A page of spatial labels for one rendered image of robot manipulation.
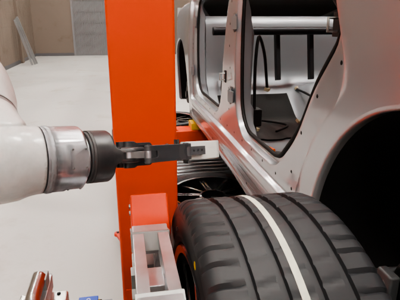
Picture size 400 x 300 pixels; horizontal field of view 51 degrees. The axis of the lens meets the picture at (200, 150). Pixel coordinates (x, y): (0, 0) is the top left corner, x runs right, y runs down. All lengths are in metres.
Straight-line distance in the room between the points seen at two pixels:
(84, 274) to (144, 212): 1.91
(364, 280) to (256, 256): 0.14
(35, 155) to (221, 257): 0.26
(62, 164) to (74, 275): 2.19
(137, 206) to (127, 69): 0.36
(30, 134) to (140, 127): 0.54
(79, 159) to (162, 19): 0.55
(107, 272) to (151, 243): 1.98
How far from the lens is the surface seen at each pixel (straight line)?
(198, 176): 2.69
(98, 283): 2.62
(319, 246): 0.60
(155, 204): 0.84
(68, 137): 0.57
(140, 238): 0.71
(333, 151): 1.07
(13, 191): 0.55
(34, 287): 0.83
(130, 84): 1.04
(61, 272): 2.78
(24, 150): 0.54
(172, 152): 0.62
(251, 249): 0.58
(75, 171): 0.56
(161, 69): 1.04
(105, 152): 0.58
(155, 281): 0.65
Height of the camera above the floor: 1.46
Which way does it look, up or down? 17 degrees down
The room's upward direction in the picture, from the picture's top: straight up
